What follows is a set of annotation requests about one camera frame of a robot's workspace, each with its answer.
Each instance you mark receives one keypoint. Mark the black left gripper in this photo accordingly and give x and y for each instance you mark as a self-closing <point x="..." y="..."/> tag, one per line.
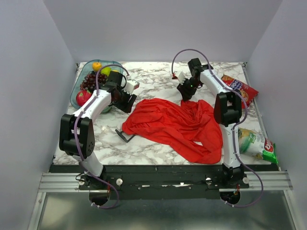
<point x="129" y="106"/>

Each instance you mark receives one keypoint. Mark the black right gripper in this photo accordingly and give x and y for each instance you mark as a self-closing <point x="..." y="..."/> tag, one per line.
<point x="186" y="94"/>

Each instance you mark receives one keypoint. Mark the red t-shirt garment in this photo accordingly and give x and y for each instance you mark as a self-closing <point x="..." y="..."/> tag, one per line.
<point x="189" y="128"/>

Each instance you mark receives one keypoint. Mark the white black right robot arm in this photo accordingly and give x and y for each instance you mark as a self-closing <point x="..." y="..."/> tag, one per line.
<point x="227" y="113"/>

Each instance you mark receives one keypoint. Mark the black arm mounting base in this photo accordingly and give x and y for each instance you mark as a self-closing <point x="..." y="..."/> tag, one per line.
<point x="161" y="182"/>

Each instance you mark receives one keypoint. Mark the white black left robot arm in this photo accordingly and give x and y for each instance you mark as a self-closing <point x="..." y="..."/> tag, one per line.
<point x="76" y="136"/>

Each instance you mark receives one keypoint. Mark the green lime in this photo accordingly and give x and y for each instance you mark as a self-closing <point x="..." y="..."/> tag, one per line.
<point x="106" y="71"/>

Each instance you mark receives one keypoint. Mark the dark purple grape bunch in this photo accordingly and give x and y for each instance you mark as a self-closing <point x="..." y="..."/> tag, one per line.
<point x="89" y="82"/>

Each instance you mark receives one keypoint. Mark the red dragon fruit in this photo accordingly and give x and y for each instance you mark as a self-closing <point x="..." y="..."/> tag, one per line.
<point x="82" y="97"/>

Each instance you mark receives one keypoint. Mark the orange tangerine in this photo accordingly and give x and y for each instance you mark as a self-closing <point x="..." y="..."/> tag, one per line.
<point x="96" y="66"/>

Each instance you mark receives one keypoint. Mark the clear teal fruit tray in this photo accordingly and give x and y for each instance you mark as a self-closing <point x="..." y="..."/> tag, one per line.
<point x="86" y="68"/>

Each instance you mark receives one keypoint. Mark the red cookie snack bag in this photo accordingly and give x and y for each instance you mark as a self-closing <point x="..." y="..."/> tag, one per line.
<point x="247" y="92"/>

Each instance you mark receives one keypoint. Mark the green chips snack bag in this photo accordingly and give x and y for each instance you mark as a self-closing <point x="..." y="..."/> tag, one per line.
<point x="256" y="145"/>

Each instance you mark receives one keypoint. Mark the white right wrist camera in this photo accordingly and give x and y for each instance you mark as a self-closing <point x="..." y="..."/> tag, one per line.
<point x="180" y="77"/>

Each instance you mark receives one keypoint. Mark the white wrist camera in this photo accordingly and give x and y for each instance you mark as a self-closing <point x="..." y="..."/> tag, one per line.
<point x="180" y="77"/>
<point x="131" y="85"/>

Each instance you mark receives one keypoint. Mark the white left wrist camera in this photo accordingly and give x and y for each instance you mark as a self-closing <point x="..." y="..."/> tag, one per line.
<point x="131" y="85"/>

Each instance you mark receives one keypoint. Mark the black square frame stand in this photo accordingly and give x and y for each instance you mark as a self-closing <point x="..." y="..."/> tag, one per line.
<point x="121" y="133"/>

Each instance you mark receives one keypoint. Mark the aluminium rail frame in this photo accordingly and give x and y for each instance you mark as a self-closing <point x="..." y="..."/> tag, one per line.
<point x="61" y="205"/>

